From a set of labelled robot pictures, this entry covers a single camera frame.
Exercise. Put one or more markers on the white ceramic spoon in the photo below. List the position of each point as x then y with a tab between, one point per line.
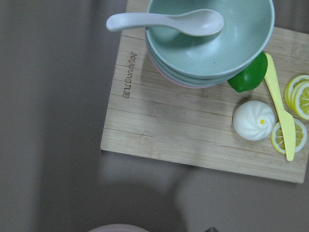
198	23

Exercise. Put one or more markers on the lemon slice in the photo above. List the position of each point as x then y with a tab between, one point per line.
300	137

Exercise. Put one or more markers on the lemon half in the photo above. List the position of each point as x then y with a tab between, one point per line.
296	96

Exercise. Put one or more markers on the wooden cutting board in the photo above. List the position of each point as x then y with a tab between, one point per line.
150	116

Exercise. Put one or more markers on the stack of green bowls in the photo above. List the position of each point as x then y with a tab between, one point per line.
206	61

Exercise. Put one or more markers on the green lime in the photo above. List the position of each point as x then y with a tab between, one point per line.
252	76

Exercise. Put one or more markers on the yellow plastic knife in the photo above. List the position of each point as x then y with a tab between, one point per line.
286	119

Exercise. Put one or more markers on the white steamed bun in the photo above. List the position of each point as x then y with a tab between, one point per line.
253	120

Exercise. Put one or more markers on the pink bowl with ice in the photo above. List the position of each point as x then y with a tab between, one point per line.
118	228

